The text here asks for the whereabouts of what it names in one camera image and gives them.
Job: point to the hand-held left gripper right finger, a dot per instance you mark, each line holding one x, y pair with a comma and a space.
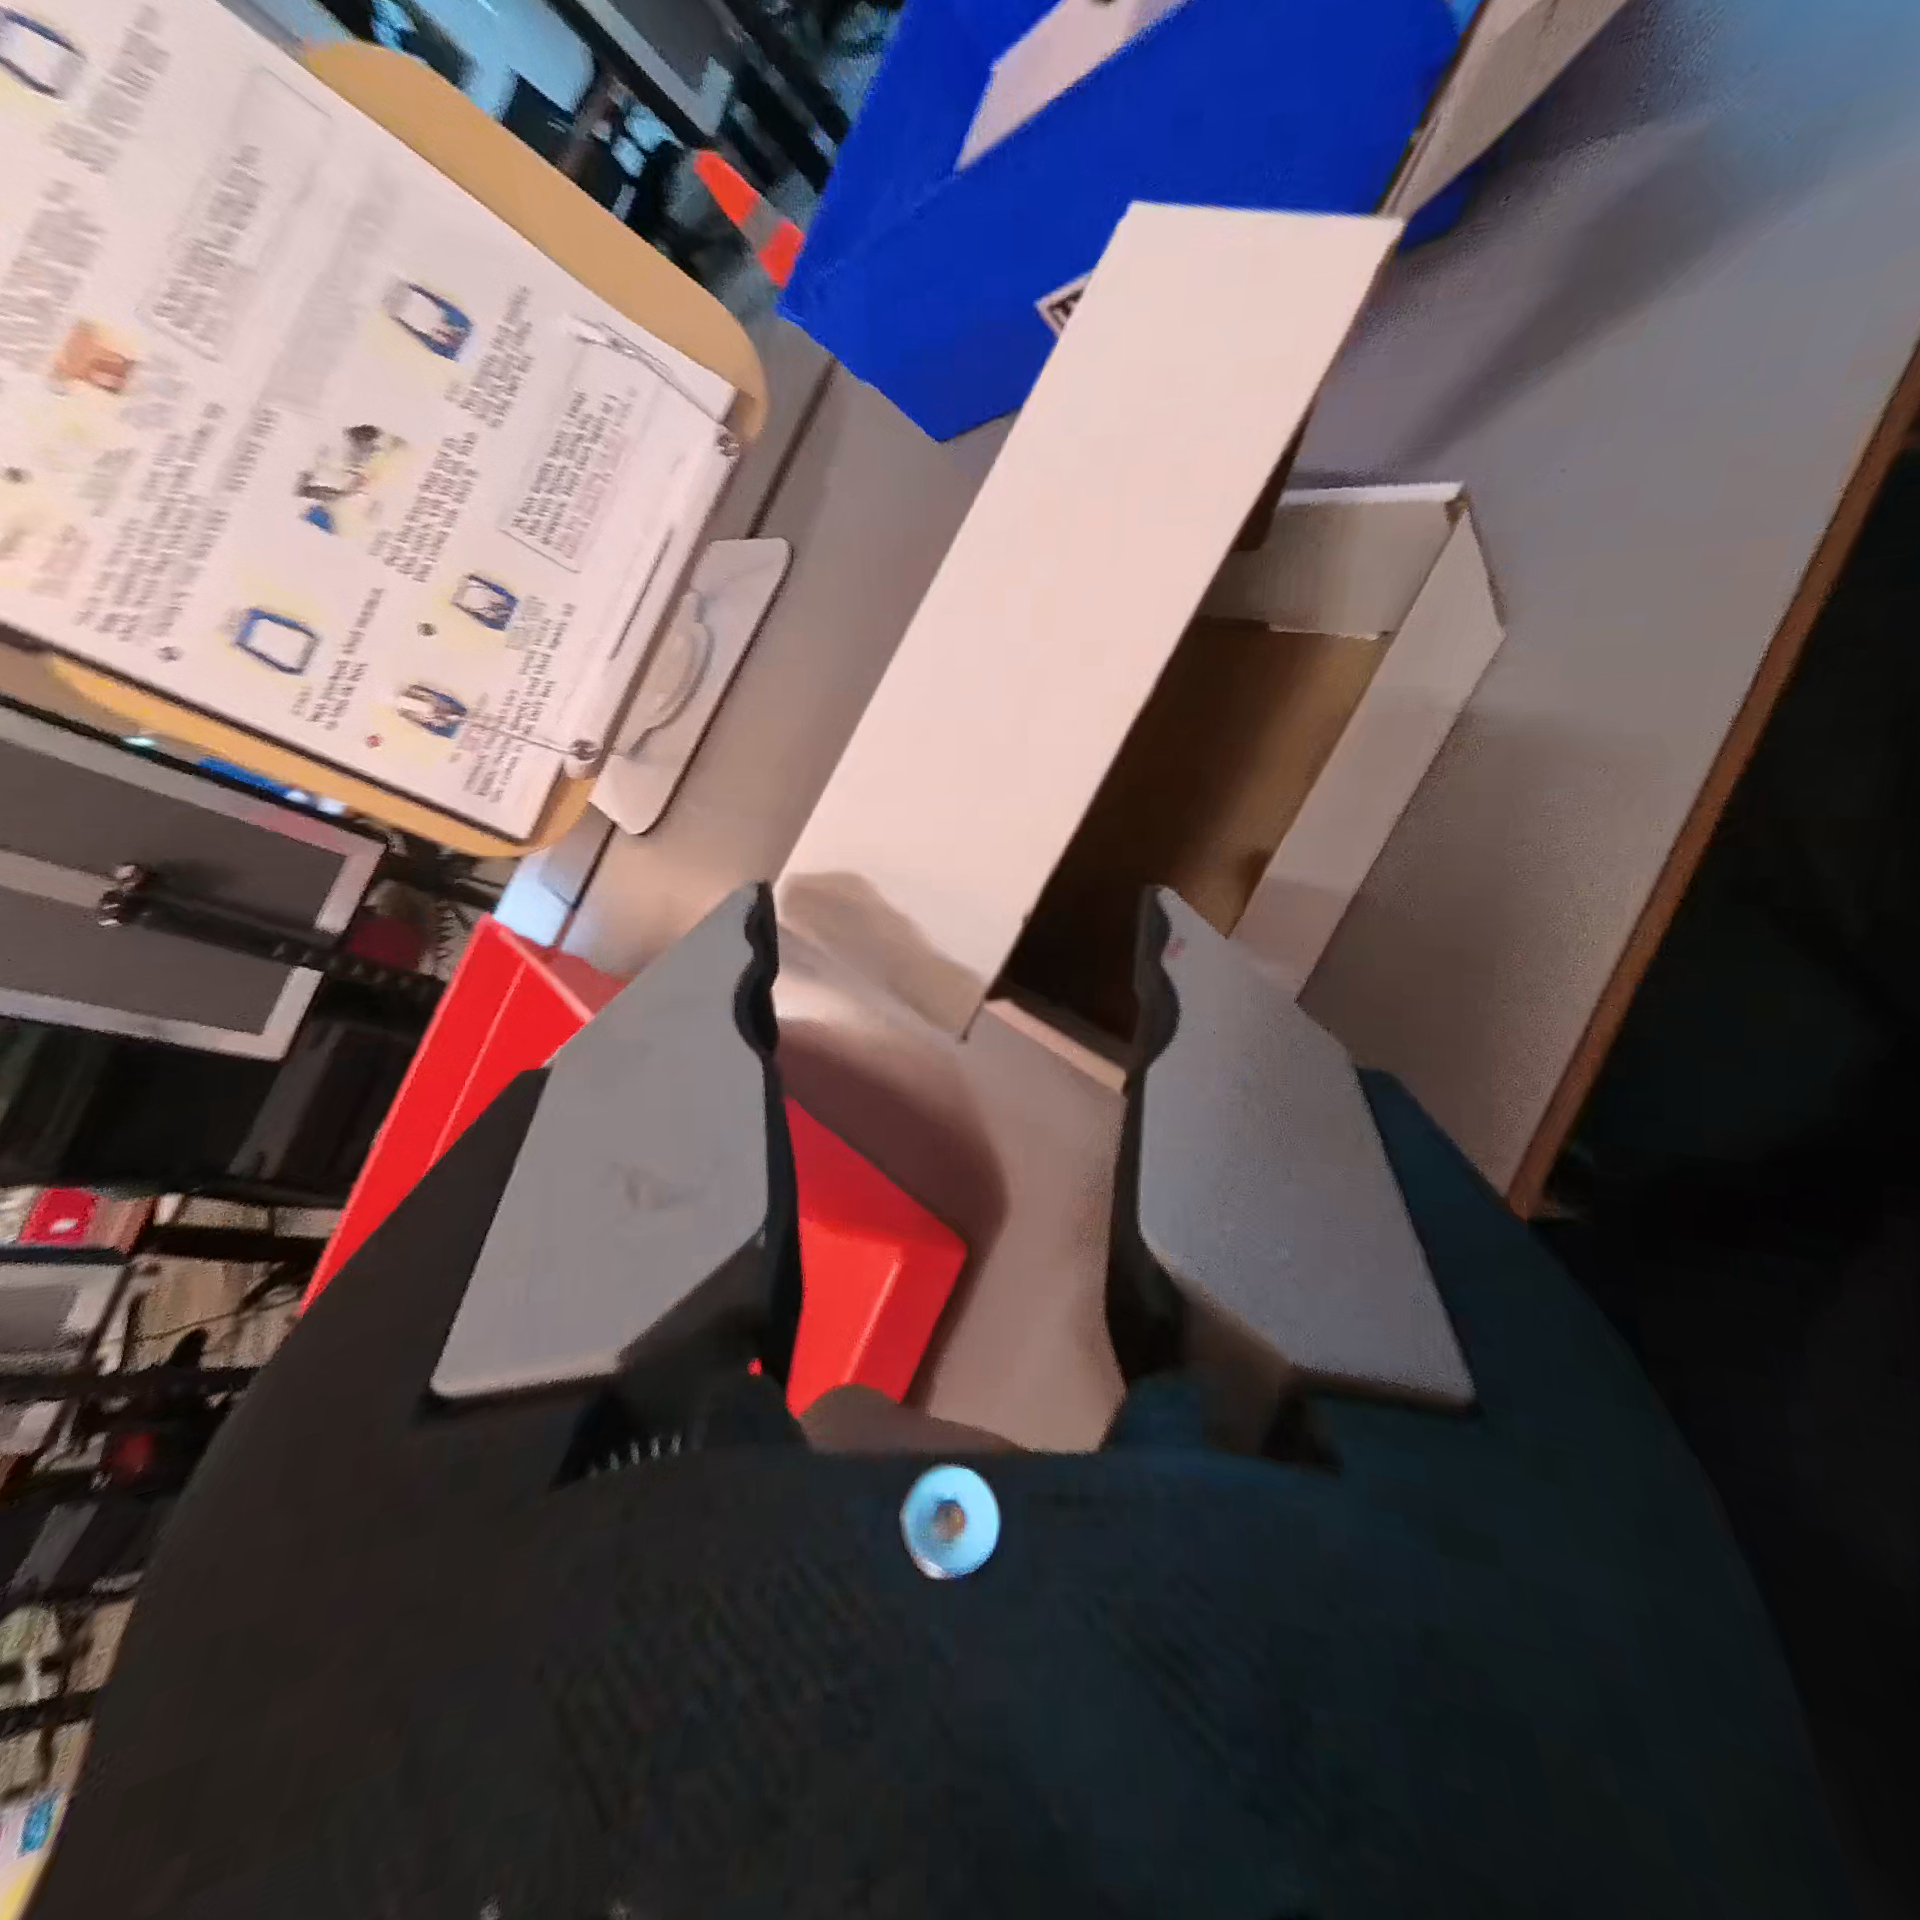
1289, 1201

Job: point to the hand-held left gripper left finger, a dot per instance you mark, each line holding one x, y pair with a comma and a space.
615, 1184

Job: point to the white cardboard box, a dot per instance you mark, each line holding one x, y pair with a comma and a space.
1110, 599

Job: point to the red plastic bin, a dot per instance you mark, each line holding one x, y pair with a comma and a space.
869, 1275

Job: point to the white board stand base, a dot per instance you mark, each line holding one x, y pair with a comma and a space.
705, 660

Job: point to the grey aluminium-framed case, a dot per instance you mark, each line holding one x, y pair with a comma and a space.
150, 902

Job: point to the printed instruction poster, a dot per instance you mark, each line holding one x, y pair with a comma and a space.
301, 450

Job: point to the tan wooden board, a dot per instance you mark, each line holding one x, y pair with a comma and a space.
681, 299

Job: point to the orange striped cone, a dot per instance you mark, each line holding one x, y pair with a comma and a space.
749, 218

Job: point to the blue plastic bin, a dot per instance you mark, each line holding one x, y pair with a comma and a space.
1201, 119

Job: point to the white carton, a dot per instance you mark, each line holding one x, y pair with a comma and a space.
1049, 75

